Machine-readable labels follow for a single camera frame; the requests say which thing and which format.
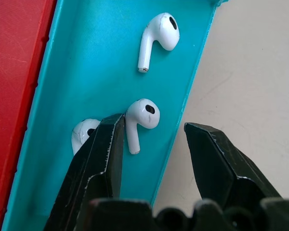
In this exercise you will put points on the teal plastic tray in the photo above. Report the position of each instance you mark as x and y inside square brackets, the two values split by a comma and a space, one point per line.
[91, 72]

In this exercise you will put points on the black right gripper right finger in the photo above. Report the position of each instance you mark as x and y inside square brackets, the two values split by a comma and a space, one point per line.
[221, 163]

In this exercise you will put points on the white earbud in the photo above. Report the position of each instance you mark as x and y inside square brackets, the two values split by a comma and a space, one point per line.
[159, 36]
[80, 134]
[140, 120]

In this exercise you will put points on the red plastic bin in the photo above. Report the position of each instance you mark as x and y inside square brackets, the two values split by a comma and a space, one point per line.
[12, 72]

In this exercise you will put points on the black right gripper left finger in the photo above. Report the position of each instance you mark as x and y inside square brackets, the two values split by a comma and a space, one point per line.
[91, 163]

